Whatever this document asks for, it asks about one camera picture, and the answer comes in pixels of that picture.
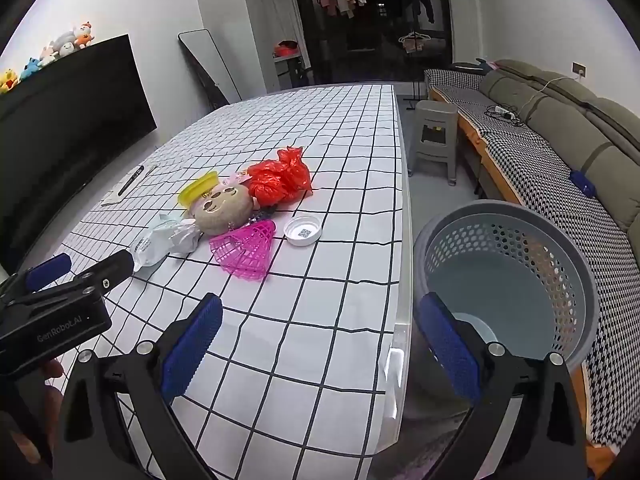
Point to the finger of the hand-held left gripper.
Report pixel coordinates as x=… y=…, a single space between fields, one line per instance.
x=107 y=271
x=47 y=272

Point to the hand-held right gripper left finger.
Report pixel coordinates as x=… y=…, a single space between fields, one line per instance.
x=192 y=350

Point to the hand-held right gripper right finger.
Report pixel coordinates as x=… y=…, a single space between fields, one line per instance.
x=447 y=350

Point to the white wrapper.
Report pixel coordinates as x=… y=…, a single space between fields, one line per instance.
x=160 y=242

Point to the grey perforated laundry basket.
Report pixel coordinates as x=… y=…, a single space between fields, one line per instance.
x=500 y=270

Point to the pink plastic mesh basket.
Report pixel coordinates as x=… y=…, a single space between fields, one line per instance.
x=245 y=250

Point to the yellow plastic lid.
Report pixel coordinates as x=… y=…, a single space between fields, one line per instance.
x=197 y=187

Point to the beige plush doll head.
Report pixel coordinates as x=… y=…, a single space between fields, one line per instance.
x=222 y=207

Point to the pink snack packet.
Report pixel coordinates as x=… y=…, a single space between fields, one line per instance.
x=237 y=178

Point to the white round lid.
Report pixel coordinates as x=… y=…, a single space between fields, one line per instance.
x=302 y=232

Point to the red plastic bag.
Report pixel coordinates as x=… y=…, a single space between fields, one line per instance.
x=277 y=177

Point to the person's left hand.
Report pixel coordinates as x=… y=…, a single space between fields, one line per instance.
x=50 y=371

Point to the grey table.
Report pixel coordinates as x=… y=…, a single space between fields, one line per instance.
x=400 y=340

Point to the black pen on paper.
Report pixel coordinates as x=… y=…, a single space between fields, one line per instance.
x=112 y=201

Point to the black flat television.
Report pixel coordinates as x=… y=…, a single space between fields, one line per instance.
x=65 y=135

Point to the yellow plush toy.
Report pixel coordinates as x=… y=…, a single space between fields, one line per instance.
x=7 y=80

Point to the houndstooth sofa cover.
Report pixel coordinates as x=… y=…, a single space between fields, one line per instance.
x=530 y=170

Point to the blue plush toy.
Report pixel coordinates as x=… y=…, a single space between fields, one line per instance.
x=31 y=67

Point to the blue object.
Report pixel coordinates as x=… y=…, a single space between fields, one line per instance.
x=582 y=183

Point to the pink plush toy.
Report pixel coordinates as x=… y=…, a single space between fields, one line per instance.
x=48 y=54

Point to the white plush toy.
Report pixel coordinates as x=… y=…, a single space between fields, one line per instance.
x=65 y=44

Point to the leaning floor mirror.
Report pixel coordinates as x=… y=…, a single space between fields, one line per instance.
x=210 y=65

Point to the grey plastic stool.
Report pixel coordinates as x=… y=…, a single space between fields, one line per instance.
x=435 y=115

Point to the orange plush toy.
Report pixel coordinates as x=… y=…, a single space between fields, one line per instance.
x=84 y=33

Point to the white power strip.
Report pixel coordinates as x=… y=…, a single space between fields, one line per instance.
x=505 y=115

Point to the olive green sofa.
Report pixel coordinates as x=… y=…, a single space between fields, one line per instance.
x=560 y=120

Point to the white checked tablecloth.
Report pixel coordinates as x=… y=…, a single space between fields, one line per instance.
x=325 y=125

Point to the grey side desk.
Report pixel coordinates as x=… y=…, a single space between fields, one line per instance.
x=290 y=69

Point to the red cloth item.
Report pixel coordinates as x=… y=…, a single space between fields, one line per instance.
x=286 y=49

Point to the dark cushion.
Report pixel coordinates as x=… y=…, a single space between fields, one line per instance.
x=470 y=66

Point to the clothes hanger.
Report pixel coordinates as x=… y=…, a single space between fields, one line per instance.
x=412 y=41

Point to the wall socket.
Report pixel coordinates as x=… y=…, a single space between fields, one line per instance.
x=580 y=69

